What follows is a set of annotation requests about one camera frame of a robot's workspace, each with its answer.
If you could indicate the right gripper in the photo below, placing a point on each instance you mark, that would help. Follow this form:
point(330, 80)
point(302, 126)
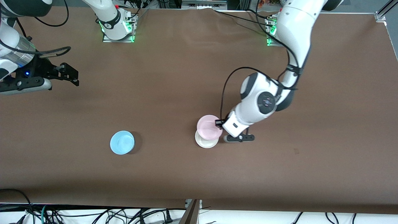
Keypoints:
point(39, 69)

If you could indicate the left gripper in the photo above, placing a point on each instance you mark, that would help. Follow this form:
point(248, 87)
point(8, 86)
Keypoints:
point(219, 123)

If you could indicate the pink bowl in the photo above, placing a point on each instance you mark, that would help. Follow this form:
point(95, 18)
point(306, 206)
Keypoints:
point(207, 127)

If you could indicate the blue bowl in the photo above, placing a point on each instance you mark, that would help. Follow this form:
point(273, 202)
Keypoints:
point(122, 142)

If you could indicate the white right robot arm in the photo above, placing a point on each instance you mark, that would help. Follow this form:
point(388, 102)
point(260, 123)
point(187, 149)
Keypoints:
point(108, 12)

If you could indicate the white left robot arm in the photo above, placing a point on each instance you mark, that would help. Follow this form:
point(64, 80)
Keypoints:
point(295, 31)

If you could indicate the white bowl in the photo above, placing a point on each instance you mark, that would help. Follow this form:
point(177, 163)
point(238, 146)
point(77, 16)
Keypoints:
point(206, 143)

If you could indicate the brown table cloth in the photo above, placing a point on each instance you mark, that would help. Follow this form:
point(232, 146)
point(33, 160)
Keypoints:
point(155, 93)

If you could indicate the black power plug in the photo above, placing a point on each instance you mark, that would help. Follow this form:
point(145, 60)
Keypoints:
point(168, 216)

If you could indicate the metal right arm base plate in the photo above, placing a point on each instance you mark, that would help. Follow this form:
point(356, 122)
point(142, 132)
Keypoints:
point(107, 39)

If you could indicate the aluminium post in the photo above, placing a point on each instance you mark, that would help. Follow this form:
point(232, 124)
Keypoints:
point(191, 213)

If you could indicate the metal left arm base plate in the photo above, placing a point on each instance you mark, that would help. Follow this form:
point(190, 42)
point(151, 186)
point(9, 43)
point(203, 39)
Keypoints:
point(270, 42)

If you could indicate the grey metal rail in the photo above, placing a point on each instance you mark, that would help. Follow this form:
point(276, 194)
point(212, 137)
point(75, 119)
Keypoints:
point(203, 3)

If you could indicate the aluminium frame profile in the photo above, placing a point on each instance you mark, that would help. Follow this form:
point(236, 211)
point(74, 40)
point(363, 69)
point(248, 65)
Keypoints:
point(384, 12)

